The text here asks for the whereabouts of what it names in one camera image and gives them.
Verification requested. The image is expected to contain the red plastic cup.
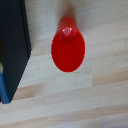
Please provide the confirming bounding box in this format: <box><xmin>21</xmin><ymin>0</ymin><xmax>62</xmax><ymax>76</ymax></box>
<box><xmin>50</xmin><ymin>17</ymin><xmax>86</xmax><ymax>73</ymax></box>

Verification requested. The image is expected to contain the dark navy book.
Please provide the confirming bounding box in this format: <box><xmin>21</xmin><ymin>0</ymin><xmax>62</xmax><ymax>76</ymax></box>
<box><xmin>0</xmin><ymin>0</ymin><xmax>32</xmax><ymax>105</ymax></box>

